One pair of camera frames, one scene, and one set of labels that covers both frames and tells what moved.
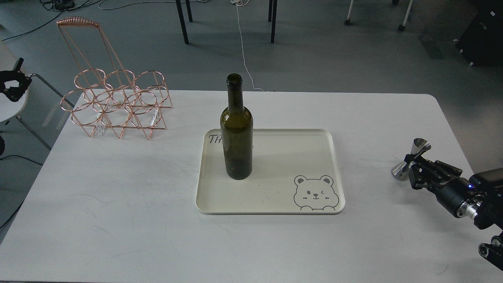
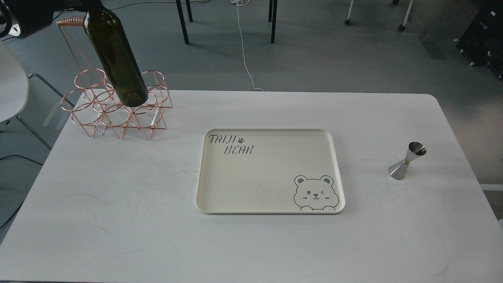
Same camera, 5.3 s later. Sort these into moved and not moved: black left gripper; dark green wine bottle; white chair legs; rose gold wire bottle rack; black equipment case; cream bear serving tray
Moved: dark green wine bottle; black left gripper
Not moved: cream bear serving tray; black equipment case; rose gold wire bottle rack; white chair legs
